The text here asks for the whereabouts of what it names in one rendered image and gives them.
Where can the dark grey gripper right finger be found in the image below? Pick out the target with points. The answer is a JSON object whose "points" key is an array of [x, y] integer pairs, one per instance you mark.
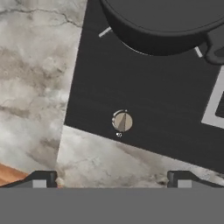
{"points": [[180, 177]]}

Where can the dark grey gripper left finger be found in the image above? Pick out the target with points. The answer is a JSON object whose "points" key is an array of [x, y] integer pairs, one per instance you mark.
{"points": [[43, 177]]}

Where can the black pot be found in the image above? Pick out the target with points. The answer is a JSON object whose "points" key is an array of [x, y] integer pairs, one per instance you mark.
{"points": [[163, 26]]}

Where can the silver hob knob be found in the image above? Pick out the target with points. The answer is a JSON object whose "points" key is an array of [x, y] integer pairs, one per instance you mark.
{"points": [[122, 121]]}

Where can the black hob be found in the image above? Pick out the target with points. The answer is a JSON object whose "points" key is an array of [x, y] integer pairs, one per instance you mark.
{"points": [[151, 102]]}

